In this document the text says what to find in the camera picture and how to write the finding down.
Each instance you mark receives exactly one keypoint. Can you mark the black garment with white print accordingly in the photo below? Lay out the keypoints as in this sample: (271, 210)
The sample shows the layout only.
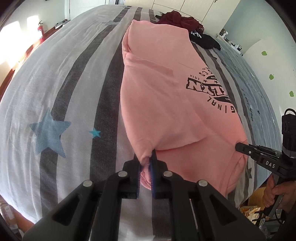
(205, 41)

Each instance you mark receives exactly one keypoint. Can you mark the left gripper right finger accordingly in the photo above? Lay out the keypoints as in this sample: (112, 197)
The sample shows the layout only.
(169, 185)

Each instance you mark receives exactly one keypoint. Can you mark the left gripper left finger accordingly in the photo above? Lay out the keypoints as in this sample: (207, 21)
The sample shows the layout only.
(121, 185)

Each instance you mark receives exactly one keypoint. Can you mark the striped star bed sheet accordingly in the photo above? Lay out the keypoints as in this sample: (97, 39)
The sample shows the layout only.
(75, 76)

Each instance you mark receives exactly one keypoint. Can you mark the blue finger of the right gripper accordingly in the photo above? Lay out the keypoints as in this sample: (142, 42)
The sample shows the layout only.
(244, 147)
(255, 155)

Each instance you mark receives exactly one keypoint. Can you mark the white headboard with green apples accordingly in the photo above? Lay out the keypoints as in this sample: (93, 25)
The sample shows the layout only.
(275, 73)

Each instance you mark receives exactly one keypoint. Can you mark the cream four-door wardrobe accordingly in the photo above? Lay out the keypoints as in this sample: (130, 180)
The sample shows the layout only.
(205, 11)

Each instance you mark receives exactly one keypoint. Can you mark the pair of grey shoes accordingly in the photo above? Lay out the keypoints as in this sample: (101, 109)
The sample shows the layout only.
(60, 24)

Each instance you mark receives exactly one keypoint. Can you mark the cluttered bedside table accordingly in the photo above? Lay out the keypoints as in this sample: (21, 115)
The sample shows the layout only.
(223, 35)

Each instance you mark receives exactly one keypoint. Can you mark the red fire extinguisher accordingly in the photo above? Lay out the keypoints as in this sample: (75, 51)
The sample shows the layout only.
(40, 31)

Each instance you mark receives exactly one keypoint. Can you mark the pink t-shirt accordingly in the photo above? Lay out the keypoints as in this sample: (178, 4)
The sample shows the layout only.
(172, 104)

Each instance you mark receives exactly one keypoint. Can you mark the person's right hand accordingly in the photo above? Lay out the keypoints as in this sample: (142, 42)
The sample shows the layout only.
(286, 189)

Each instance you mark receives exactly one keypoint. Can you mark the maroon garment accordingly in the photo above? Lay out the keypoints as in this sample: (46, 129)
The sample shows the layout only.
(174, 18)

